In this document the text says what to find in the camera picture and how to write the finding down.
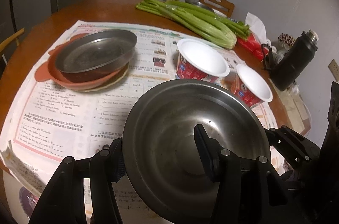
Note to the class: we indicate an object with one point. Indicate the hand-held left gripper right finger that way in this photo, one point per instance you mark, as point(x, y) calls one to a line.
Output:
point(204, 152)

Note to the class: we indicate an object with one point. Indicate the black thermos bottle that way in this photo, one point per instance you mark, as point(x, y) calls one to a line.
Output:
point(291, 62)

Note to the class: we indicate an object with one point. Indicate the red paper noodle bowl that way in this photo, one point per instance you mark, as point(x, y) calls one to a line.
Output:
point(201, 57)
point(251, 83)

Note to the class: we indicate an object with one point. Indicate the red tissue pack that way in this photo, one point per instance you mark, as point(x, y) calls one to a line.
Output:
point(249, 45)

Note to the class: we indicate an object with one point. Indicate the purple round object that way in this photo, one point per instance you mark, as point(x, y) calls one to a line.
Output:
point(29, 201)

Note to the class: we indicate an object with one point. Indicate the printed newspaper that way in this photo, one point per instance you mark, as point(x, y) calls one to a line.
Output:
point(66, 120)

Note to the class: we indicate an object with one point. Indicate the wall socket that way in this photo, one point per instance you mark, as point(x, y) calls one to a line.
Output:
point(334, 69)

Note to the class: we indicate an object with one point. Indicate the curved-back wooden chair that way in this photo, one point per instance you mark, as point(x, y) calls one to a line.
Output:
point(13, 37)

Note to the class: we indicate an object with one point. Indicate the cream plate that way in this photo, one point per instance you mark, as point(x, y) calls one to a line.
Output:
point(114, 84)

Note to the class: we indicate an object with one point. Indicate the terracotta plastic bowl with ears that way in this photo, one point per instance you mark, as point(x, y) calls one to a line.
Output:
point(79, 83)

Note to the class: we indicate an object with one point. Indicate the celery bunch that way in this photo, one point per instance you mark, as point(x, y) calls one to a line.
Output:
point(196, 19)

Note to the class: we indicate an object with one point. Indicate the metal plate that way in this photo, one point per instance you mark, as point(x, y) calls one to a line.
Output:
point(92, 51)

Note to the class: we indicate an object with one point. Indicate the stainless steel bowl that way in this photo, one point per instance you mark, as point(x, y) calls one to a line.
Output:
point(172, 128)

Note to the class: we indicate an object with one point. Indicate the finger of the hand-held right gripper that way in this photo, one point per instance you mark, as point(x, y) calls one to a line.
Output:
point(288, 145)
point(302, 137)

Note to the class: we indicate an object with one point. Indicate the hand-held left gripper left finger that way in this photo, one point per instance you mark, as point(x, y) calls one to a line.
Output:
point(119, 171)

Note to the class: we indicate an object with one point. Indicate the brown spiky ornament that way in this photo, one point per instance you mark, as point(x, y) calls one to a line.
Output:
point(286, 39)

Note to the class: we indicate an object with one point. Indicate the small glass jar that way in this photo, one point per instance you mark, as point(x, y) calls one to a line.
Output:
point(278, 54)

